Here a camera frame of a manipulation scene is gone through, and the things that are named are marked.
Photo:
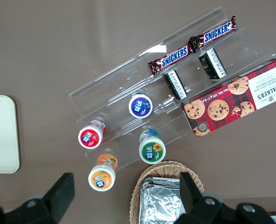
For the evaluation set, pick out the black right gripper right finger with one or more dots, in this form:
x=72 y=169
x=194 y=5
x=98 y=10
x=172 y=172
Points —
x=189 y=193

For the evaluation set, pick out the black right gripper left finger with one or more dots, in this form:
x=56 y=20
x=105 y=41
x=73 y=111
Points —
x=60 y=198

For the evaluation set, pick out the orange yogurt cup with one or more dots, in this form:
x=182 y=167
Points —
x=101 y=178

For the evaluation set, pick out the blue gum jar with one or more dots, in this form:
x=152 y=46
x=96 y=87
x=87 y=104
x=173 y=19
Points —
x=140 y=106

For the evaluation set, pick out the Snickers chocolate bar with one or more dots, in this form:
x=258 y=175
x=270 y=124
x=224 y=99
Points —
x=216 y=33
x=174 y=57

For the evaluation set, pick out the small black gum box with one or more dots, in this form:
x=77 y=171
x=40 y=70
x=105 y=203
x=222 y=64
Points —
x=175 y=85
x=212 y=64

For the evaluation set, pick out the red Walkers cookie box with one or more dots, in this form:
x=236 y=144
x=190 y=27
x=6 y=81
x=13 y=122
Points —
x=233 y=100

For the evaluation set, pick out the cream plastic tray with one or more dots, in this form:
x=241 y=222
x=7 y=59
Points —
x=1 y=134

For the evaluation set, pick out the clear acrylic stepped stand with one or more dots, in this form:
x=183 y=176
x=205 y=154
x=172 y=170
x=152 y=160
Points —
x=119 y=93

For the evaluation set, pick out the stack of foil trays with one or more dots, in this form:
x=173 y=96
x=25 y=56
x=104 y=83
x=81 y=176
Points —
x=158 y=200

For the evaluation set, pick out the red gum jar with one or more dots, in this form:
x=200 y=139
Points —
x=90 y=137

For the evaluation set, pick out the tan wicker basket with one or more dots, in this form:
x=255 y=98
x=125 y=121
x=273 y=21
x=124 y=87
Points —
x=156 y=169

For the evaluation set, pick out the green gum jar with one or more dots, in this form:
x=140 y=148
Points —
x=151 y=151

